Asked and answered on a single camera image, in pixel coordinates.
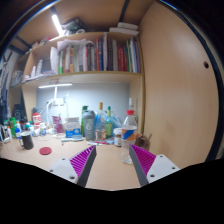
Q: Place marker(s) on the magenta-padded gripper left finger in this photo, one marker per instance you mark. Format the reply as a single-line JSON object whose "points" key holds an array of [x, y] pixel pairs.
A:
{"points": [[65, 168]]}

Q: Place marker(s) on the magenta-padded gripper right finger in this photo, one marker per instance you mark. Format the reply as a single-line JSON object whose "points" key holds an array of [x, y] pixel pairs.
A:
{"points": [[160, 166]]}

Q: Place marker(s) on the clear red-capped drink bottle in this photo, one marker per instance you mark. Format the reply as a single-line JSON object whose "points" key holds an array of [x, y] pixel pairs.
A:
{"points": [[129, 133]]}

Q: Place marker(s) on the flat round red coaster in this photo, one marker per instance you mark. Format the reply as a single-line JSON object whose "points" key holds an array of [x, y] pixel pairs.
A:
{"points": [[45, 151]]}

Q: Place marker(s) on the light blue hairbrush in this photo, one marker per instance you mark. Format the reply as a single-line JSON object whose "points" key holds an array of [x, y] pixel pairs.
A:
{"points": [[71, 139]]}

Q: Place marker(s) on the brown clay pot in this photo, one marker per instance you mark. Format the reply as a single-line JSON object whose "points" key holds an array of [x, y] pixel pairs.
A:
{"points": [[142, 141]]}

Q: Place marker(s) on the white and blue carton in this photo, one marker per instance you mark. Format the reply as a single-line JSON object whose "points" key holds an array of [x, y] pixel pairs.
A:
{"points": [[72, 130]]}

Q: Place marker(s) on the pink pouch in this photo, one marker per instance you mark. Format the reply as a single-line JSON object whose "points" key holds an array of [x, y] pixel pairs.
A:
{"points": [[57, 125]]}

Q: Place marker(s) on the grey shaker bottle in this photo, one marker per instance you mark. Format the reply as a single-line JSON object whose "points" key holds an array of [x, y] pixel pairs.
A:
{"points": [[89, 128]]}

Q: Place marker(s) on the black mug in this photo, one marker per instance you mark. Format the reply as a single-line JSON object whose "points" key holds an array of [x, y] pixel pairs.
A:
{"points": [[27, 140]]}

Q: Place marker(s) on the small white-lidded jar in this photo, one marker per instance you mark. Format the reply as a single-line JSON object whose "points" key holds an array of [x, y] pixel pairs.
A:
{"points": [[117, 138]]}

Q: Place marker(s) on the red and white canister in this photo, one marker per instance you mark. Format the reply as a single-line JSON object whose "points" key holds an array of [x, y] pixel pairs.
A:
{"points": [[36, 119]]}

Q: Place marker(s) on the clear yellow-capped bottle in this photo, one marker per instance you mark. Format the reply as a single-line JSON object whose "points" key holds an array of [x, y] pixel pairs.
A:
{"points": [[100, 123]]}

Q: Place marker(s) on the white bottle with blue label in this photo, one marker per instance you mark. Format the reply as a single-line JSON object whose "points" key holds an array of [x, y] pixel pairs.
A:
{"points": [[18, 131]]}

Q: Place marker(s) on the green plastic container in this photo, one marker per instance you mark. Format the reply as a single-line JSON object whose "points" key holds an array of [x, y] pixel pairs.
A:
{"points": [[12, 126]]}

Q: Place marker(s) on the white power strip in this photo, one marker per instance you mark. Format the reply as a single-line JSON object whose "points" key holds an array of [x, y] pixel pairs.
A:
{"points": [[58, 101]]}

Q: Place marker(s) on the tall clear glass bottle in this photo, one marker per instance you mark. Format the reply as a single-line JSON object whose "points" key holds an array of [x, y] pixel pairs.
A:
{"points": [[131, 104]]}

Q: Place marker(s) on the black box appliance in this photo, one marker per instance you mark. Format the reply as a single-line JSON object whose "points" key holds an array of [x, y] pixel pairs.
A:
{"points": [[18, 112]]}

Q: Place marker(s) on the white desk lamp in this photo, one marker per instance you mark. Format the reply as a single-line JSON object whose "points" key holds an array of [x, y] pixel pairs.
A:
{"points": [[55, 85]]}

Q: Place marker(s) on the wooden shelf unit with books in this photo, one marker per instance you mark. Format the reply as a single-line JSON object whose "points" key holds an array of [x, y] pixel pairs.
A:
{"points": [[100, 77]]}

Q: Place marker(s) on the white tube ceiling light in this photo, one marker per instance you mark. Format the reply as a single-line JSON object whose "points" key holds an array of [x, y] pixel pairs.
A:
{"points": [[57, 25]]}

